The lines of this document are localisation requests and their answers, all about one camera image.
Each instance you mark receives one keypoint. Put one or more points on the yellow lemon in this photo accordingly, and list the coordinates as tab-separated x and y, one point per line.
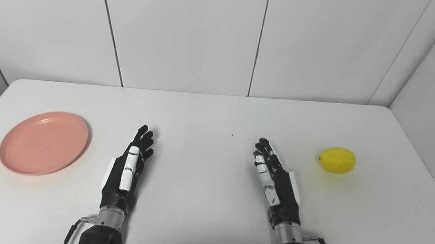
337	160

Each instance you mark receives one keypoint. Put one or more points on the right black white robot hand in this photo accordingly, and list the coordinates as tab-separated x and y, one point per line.
284	196

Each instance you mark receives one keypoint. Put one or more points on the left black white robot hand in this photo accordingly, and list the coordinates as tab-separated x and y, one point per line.
117	185

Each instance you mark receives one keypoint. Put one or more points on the pink round plate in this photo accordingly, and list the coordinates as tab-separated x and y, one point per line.
44	142

